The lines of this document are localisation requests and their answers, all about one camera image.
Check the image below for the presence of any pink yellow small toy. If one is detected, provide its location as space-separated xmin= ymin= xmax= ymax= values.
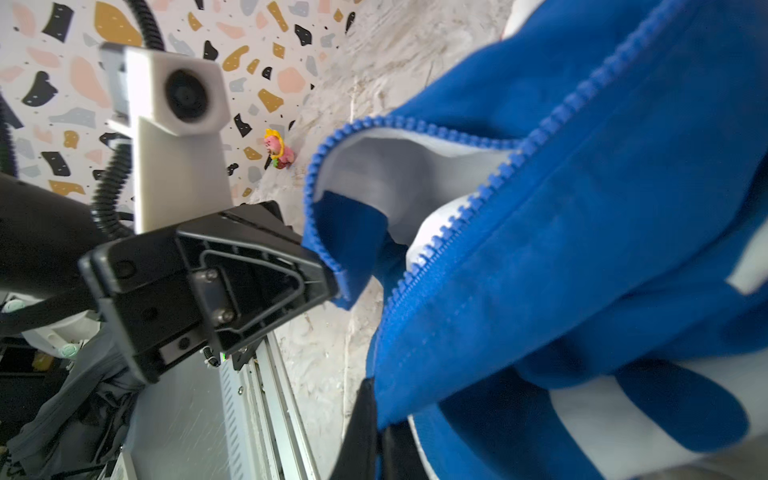
xmin=263 ymin=129 xmax=295 ymax=170

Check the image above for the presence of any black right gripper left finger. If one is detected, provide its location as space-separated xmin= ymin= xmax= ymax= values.
xmin=329 ymin=378 xmax=379 ymax=480

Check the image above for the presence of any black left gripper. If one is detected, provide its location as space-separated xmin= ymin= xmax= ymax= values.
xmin=79 ymin=201 xmax=338 ymax=384

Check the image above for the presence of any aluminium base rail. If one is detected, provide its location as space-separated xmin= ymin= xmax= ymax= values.
xmin=219 ymin=333 xmax=320 ymax=480

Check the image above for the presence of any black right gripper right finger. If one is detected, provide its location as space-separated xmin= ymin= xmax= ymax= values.
xmin=383 ymin=422 xmax=429 ymax=480

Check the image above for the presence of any blue red white jacket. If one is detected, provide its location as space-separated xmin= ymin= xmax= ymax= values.
xmin=304 ymin=1 xmax=767 ymax=479

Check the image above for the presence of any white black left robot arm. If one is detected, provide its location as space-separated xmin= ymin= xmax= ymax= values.
xmin=1 ymin=176 xmax=338 ymax=383

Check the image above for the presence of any black corrugated cable hose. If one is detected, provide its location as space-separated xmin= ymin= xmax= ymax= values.
xmin=89 ymin=0 xmax=166 ymax=241

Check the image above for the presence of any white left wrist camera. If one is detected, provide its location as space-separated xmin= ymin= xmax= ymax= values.
xmin=99 ymin=43 xmax=234 ymax=233

